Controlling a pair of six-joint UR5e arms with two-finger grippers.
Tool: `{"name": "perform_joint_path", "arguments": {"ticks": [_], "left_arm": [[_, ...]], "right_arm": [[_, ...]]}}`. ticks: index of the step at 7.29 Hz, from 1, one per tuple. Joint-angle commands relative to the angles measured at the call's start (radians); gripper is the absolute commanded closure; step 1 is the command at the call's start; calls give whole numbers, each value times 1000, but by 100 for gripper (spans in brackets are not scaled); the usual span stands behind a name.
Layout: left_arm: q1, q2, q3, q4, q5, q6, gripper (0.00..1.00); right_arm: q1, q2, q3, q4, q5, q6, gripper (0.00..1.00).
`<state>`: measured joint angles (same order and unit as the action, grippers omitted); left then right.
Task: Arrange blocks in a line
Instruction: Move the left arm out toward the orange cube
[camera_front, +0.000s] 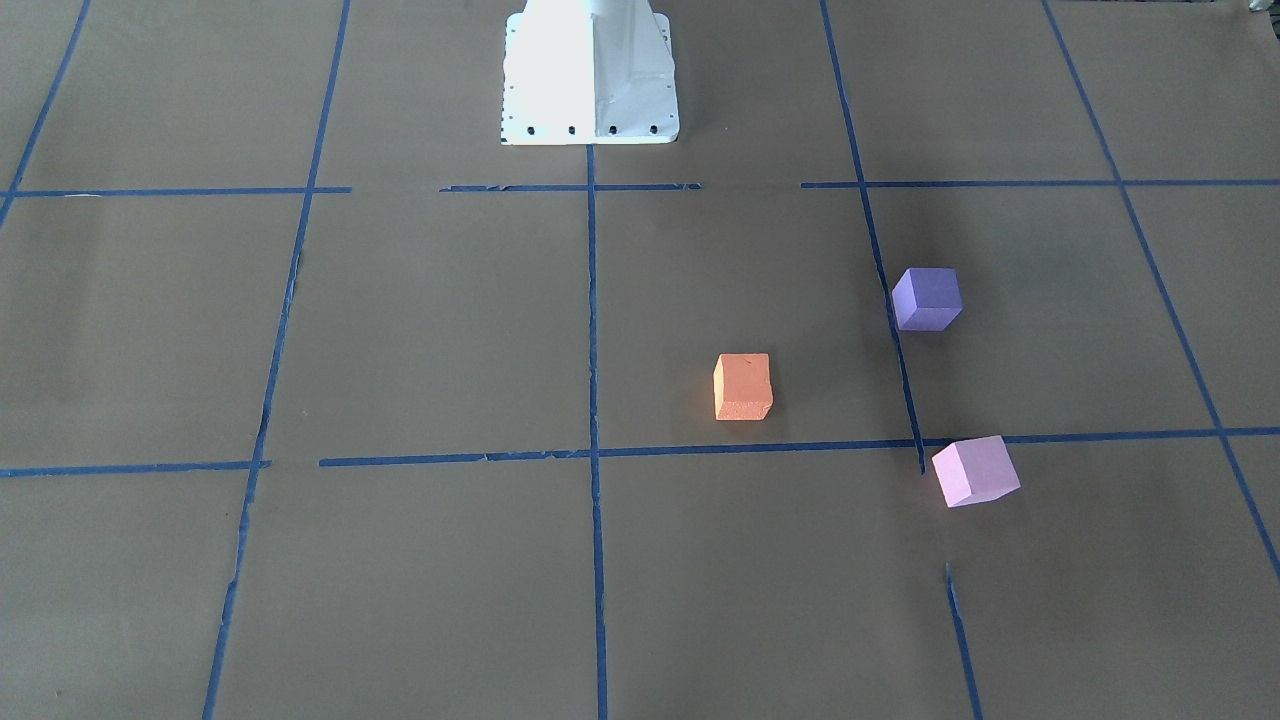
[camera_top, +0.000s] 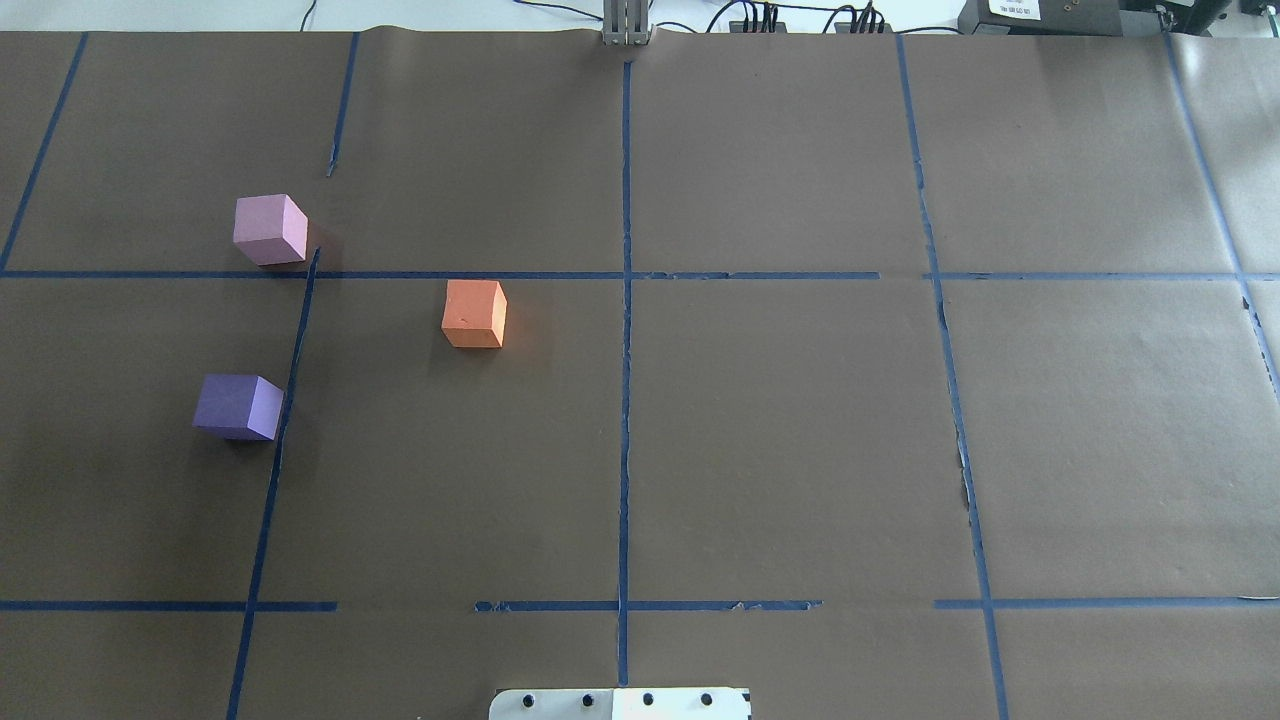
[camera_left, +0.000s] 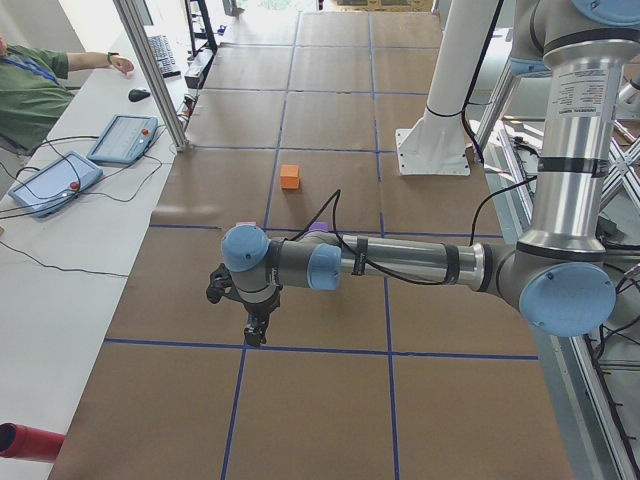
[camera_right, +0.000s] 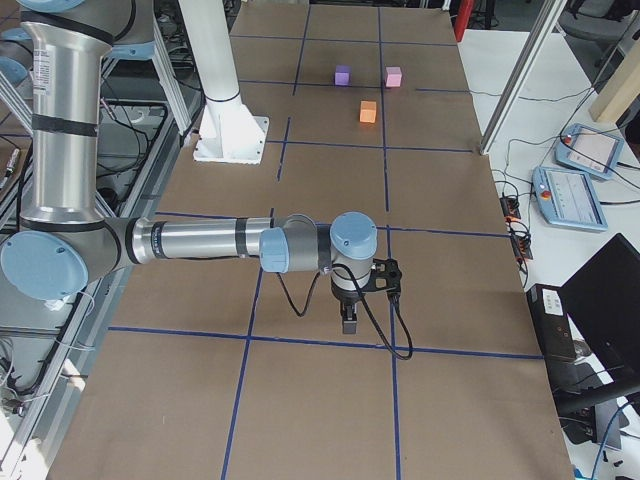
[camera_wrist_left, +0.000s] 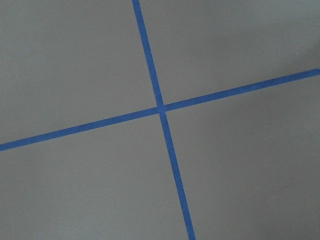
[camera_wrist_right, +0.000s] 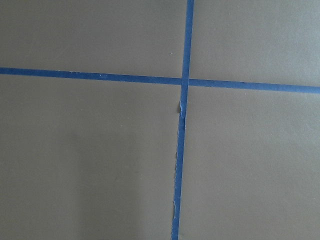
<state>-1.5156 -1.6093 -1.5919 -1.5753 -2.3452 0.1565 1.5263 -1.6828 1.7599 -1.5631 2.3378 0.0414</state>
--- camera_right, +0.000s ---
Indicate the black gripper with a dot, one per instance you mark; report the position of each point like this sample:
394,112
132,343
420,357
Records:
347,298

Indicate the orange foam block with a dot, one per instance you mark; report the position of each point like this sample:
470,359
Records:
368,112

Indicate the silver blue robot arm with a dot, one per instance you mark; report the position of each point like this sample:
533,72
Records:
64,243

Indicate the brown paper table cover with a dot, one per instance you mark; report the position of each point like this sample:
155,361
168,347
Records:
217,370

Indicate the black orange power strip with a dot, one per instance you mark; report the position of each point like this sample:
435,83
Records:
520,235

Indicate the black computer box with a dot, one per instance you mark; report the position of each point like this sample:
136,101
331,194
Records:
551,323

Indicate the pink foam block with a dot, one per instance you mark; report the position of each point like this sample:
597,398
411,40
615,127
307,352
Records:
393,77

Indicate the purple foam block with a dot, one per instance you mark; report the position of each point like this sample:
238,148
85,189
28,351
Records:
342,75

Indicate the near blue teach pendant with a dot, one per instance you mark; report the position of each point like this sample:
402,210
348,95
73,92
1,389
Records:
567,198

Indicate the blue teach pendant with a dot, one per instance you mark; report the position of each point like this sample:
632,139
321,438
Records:
567,198
587,149

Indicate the black monitor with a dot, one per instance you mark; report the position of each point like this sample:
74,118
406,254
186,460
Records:
602,300

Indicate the far blue teach pendant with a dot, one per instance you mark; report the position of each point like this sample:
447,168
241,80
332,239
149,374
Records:
587,149

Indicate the wooden plank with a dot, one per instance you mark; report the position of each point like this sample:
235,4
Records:
619,91

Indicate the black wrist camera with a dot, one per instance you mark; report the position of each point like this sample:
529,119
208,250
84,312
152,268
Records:
385,275

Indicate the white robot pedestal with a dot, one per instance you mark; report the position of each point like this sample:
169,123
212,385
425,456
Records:
228,132

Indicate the aluminium frame post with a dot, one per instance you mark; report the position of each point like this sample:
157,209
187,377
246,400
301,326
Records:
542,28

